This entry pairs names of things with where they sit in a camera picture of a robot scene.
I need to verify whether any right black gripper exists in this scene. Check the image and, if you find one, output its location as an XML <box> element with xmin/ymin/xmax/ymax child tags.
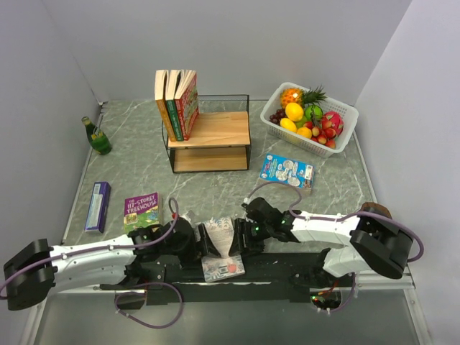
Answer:
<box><xmin>227</xmin><ymin>218</ymin><xmax>272</xmax><ymax>259</ymax></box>

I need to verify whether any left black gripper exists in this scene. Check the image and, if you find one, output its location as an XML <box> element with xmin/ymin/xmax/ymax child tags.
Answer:
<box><xmin>162</xmin><ymin>224</ymin><xmax>221</xmax><ymax>270</ymax></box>

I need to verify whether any pink floral book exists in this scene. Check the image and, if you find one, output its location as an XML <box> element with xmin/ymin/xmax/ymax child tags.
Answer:
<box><xmin>201</xmin><ymin>216</ymin><xmax>245</xmax><ymax>283</ymax></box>

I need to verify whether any purple 117-Storey Treehouse book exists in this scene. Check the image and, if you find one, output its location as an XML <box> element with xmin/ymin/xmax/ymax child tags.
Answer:
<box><xmin>123</xmin><ymin>192</ymin><xmax>162</xmax><ymax>234</ymax></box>

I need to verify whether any red 13-Storey Treehouse book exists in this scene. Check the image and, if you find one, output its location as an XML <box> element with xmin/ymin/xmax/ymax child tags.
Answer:
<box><xmin>174</xmin><ymin>70</ymin><xmax>199</xmax><ymax>141</ymax></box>

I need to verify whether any green 104-Storey Treehouse book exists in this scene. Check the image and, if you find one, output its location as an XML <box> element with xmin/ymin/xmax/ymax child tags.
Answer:
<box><xmin>165</xmin><ymin>70</ymin><xmax>184</xmax><ymax>142</ymax></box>

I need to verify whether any orange Treehouse book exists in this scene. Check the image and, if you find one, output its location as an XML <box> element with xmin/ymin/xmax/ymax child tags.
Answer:
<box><xmin>154</xmin><ymin>70</ymin><xmax>176</xmax><ymax>142</ymax></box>

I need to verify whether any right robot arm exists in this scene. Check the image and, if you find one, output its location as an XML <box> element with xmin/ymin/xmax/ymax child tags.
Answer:
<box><xmin>229</xmin><ymin>197</ymin><xmax>424</xmax><ymax>287</ymax></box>

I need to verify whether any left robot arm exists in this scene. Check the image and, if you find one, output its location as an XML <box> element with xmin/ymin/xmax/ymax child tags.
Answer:
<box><xmin>1</xmin><ymin>217</ymin><xmax>221</xmax><ymax>311</ymax></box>

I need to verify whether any blue cartoon book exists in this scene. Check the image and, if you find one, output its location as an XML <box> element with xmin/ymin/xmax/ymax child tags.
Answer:
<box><xmin>259</xmin><ymin>153</ymin><xmax>316</xmax><ymax>193</ymax></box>

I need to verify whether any yellow lemon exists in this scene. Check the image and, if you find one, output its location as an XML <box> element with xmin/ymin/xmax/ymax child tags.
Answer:
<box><xmin>280</xmin><ymin>117</ymin><xmax>298</xmax><ymax>133</ymax></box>

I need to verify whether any dark grape bunch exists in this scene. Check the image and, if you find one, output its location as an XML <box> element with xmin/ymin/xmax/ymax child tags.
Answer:
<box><xmin>269</xmin><ymin>112</ymin><xmax>284</xmax><ymax>125</ymax></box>

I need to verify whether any dark blue book at left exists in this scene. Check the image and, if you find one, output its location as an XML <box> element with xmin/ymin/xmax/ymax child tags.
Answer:
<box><xmin>84</xmin><ymin>181</ymin><xmax>111</xmax><ymax>234</ymax></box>

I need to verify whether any red lychee cluster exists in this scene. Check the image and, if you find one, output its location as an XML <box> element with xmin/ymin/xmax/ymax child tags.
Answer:
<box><xmin>303</xmin><ymin>120</ymin><xmax>337</xmax><ymax>149</ymax></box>

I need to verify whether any orange mango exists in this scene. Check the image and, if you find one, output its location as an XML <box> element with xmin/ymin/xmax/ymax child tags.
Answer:
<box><xmin>285</xmin><ymin>102</ymin><xmax>304</xmax><ymax>122</ymax></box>

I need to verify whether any brown round object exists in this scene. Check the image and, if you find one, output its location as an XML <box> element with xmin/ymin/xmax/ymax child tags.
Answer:
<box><xmin>359</xmin><ymin>202</ymin><xmax>392</xmax><ymax>219</ymax></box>

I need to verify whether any green apple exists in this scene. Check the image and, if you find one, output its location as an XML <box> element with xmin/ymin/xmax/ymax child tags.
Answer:
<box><xmin>304</xmin><ymin>104</ymin><xmax>323</xmax><ymax>121</ymax></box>

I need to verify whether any small pineapple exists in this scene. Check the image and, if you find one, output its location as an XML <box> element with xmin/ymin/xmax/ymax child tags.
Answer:
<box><xmin>280</xmin><ymin>86</ymin><xmax>326</xmax><ymax>109</ymax></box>

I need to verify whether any pink dragon fruit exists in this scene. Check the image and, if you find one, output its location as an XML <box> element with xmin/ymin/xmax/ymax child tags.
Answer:
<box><xmin>321</xmin><ymin>111</ymin><xmax>344</xmax><ymax>139</ymax></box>

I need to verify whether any green glass bottle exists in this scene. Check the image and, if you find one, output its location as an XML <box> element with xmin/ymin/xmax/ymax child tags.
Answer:
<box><xmin>81</xmin><ymin>116</ymin><xmax>111</xmax><ymax>155</ymax></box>

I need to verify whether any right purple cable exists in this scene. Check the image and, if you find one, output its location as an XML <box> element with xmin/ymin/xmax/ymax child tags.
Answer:
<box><xmin>244</xmin><ymin>181</ymin><xmax>425</xmax><ymax>265</ymax></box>

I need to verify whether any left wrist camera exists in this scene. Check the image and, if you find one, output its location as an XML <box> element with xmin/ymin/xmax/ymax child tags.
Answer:
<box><xmin>178</xmin><ymin>211</ymin><xmax>196</xmax><ymax>226</ymax></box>

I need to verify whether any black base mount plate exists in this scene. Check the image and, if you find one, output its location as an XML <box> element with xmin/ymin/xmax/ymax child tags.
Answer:
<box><xmin>98</xmin><ymin>251</ymin><xmax>357</xmax><ymax>306</ymax></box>

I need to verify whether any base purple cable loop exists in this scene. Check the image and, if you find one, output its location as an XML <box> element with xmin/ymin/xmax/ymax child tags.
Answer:
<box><xmin>114</xmin><ymin>281</ymin><xmax>185</xmax><ymax>329</ymax></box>

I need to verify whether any wood and wire shelf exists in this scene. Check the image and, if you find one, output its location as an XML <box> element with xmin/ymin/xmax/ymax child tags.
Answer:
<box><xmin>161</xmin><ymin>94</ymin><xmax>252</xmax><ymax>173</ymax></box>

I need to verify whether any aluminium rail frame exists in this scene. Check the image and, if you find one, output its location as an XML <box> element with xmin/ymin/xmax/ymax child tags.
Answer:
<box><xmin>20</xmin><ymin>273</ymin><xmax>431</xmax><ymax>344</ymax></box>

